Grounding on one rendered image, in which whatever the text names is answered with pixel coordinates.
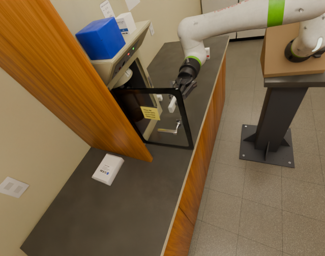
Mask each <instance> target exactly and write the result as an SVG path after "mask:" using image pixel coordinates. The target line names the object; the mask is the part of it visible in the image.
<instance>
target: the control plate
mask: <svg viewBox="0 0 325 256"><path fill-rule="evenodd" d="M138 42H139V40H138V41H137V42H136V43H135V45H134V46H133V47H132V48H131V49H130V50H129V51H128V52H127V54H126V55H125V56H124V57H123V58H122V59H121V60H120V62H119V63H118V64H117V65H116V66H115V70H114V73H113V76H112V79H113V78H114V77H115V75H116V74H117V73H118V72H119V71H120V70H119V68H120V67H121V68H122V67H123V66H122V65H123V63H124V61H125V64H126V62H127V61H128V60H129V59H130V57H129V56H132V55H133V54H134V52H135V49H136V47H137V44H138ZM133 48H134V49H133ZM128 53H129V55H128ZM132 53H133V54H132ZM127 59H128V60H127ZM125 64H124V65H125Z"/></svg>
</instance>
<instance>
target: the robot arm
mask: <svg viewBox="0 0 325 256"><path fill-rule="evenodd" d="M296 22H300V26H299V35H298V36H297V37H296V38H294V39H293V40H291V41H290V42H289V43H288V44H287V46H286V48H285V52H284V53H285V57H286V58H287V59H288V60H289V61H291V62H303V61H305V60H307V59H309V58H310V57H311V56H313V57H314V58H320V57H321V55H322V54H323V53H324V52H325V0H245V1H243V2H240V3H238V4H235V5H232V6H229V7H226V8H223V9H220V10H217V11H213V12H210V13H206V14H202V15H197V16H191V17H186V18H184V19H183V20H182V21H181V22H180V23H179V25H178V38H179V40H180V43H181V45H182V48H183V52H184V56H185V59H184V61H183V63H182V65H181V67H180V69H179V74H178V77H177V78H176V80H175V81H173V82H172V81H170V88H174V86H175V84H176V88H178V89H179V90H180V91H181V93H182V97H183V99H184V100H185V99H186V98H187V97H188V95H189V94H190V93H191V91H192V90H193V89H194V88H195V87H197V81H193V80H194V79H196V77H197V75H198V73H199V71H200V68H201V66H202V65H203V64H204V63H205V61H206V50H205V48H204V44H203V39H207V38H211V37H215V36H219V35H224V34H229V33H234V32H239V31H245V30H253V29H263V28H268V27H273V26H279V25H285V24H291V23H296Z"/></svg>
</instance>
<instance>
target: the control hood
mask: <svg viewBox="0 0 325 256"><path fill-rule="evenodd" d="M150 24H151V21H150V20H146V21H141V22H135V25H136V28H137V29H136V30H135V31H134V32H132V33H131V34H130V35H123V38H124V40H125V42H126V44H125V46H124V47H123V48H122V49H121V50H120V51H119V52H118V53H117V54H116V55H115V56H114V57H113V58H112V59H100V60H91V61H90V62H91V64H92V65H93V67H94V68H95V70H96V72H97V73H98V75H99V76H100V78H101V79H102V81H103V82H104V84H105V85H106V86H107V85H108V84H109V83H110V82H111V80H112V76H113V73H114V70H115V66H116V65H117V64H118V63H119V62H120V60H121V59H122V58H123V57H124V56H125V55H126V54H127V52H128V51H129V50H130V49H131V48H132V47H133V46H134V45H135V43H136V42H137V41H138V40H139V42H138V44H137V47H136V49H135V52H136V51H137V49H138V48H139V47H140V46H141V45H142V42H143V40H144V38H145V35H146V33H147V31H148V29H149V26H150ZM135 52H134V53H135Z"/></svg>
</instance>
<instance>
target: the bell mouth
mask: <svg viewBox="0 0 325 256"><path fill-rule="evenodd" d="M132 74H133V72H132V70H131V69H130V68H128V69H127V70H126V71H125V72H124V74H123V75H122V76H121V77H120V79H119V80H118V81H117V83H116V84H115V85H114V86H113V88H117V87H119V86H122V85H123V84H125V83H126V82H127V81H128V80H129V79H130V78H131V77H132Z"/></svg>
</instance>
